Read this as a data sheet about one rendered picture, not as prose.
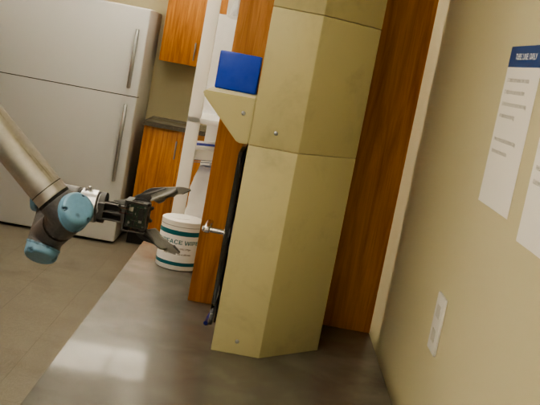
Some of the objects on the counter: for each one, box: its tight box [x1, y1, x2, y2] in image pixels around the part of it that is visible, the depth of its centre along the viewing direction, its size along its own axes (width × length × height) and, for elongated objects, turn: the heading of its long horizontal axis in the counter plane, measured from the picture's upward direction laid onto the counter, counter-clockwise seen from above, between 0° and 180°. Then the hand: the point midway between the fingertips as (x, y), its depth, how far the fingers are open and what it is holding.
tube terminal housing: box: [211, 6, 382, 358], centre depth 215 cm, size 25×32×77 cm
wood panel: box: [188, 0, 439, 333], centre depth 233 cm, size 49×3×140 cm, turn 40°
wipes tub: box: [155, 213, 202, 272], centre depth 275 cm, size 13×13×15 cm
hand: (186, 221), depth 212 cm, fingers open, 14 cm apart
